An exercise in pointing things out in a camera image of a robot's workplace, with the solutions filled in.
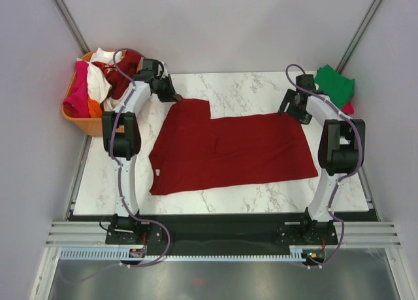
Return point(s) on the pink folded t-shirt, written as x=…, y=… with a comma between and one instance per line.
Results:
x=348, y=109

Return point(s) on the aluminium frame post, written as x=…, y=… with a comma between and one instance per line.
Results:
x=71, y=25
x=359, y=33

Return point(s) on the white slotted cable duct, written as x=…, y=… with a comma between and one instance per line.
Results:
x=131, y=254

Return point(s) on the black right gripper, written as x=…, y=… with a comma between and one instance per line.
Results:
x=304, y=117

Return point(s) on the pink t-shirt in basket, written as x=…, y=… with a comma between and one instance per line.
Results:
x=76, y=104

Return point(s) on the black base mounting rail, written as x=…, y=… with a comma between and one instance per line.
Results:
x=224, y=233

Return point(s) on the green folded t-shirt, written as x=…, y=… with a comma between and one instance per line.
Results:
x=339, y=88

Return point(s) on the aluminium frame post left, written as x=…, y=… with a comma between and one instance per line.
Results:
x=71, y=25

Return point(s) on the dark red shirt in basket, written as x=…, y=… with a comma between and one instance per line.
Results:
x=127, y=61

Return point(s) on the dark red t-shirt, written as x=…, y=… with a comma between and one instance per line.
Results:
x=195, y=152

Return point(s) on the aluminium frame post right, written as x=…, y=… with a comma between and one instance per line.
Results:
x=359, y=33

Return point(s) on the white t-shirt in basket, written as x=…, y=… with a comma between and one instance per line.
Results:
x=102, y=77

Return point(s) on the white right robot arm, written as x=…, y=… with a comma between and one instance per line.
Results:
x=341, y=146

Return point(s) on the orange t-shirt in basket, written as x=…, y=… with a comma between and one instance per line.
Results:
x=94, y=108

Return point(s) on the cream t-shirt in basket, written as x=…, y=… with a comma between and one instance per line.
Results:
x=109, y=104

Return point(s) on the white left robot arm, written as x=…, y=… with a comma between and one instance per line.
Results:
x=121, y=135

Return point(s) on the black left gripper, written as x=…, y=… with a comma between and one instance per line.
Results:
x=171, y=95

